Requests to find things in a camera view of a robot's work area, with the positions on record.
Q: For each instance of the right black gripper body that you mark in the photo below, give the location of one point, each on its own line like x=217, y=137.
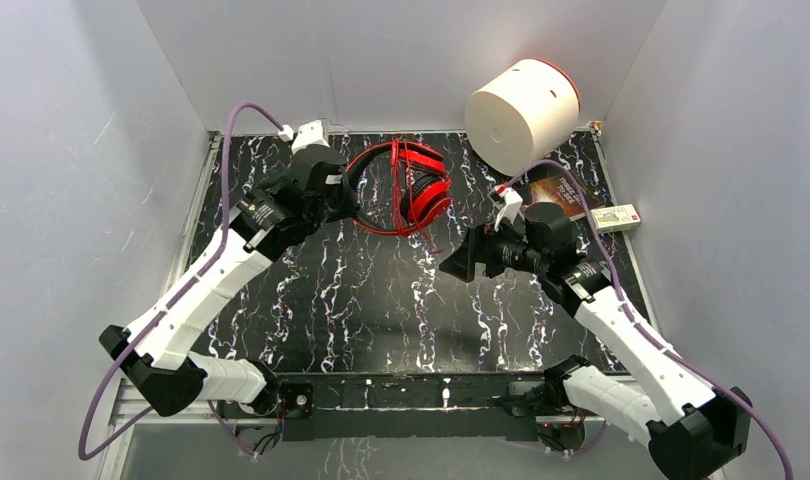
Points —
x=512, y=252

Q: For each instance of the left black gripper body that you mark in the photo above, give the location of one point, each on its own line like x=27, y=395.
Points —
x=342, y=196

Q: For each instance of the red black headphones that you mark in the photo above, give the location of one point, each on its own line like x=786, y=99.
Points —
x=421, y=185

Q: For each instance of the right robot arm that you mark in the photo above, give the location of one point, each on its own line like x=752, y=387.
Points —
x=690, y=428

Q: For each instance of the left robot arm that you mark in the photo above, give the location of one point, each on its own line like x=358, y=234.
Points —
x=155, y=351

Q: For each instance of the dark paperback book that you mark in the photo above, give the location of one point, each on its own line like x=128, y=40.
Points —
x=558, y=190

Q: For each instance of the small green white box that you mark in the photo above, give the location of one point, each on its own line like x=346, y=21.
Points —
x=618, y=218

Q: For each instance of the white cylindrical container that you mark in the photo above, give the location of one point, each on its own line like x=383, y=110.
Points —
x=522, y=115

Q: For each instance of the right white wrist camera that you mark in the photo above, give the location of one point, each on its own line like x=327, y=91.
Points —
x=509, y=203

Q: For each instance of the black front mounting rail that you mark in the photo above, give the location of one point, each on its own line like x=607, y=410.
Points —
x=428, y=405

